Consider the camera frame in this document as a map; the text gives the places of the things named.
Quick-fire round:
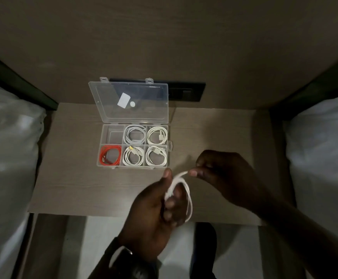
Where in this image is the person's right hand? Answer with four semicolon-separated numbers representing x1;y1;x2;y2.
189;150;275;217

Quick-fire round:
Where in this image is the person's left hand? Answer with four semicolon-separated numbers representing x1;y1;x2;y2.
117;168;189;263

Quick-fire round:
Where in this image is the white cable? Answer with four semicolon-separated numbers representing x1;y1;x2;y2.
124;125;147;145
147;126;168;145
164;171;193;223
145;146;168;167
122;146;145;167

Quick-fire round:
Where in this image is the person's left forearm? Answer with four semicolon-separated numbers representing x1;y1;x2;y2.
88;237;158;279

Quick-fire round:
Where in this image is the person's right forearm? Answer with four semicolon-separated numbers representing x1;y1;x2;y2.
257;197;338;279

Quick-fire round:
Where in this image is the clear plastic organizer box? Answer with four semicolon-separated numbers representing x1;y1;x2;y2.
88;77;174;170

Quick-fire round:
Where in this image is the black wristwatch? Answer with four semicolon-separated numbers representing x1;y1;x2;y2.
109;246;150;279

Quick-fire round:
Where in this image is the white bed pillow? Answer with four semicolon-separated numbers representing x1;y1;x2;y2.
0;81;47;279
283;94;338;247

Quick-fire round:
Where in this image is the red coiled cable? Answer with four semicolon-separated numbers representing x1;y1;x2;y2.
100;145;122;165

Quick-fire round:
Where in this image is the black wall socket panel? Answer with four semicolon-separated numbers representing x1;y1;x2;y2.
110;78;206;102

